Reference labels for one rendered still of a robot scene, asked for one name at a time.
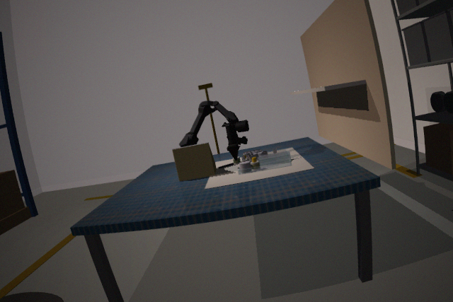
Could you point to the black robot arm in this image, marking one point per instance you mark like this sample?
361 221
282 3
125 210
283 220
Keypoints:
204 110

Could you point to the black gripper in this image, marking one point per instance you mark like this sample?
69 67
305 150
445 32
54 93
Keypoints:
232 147

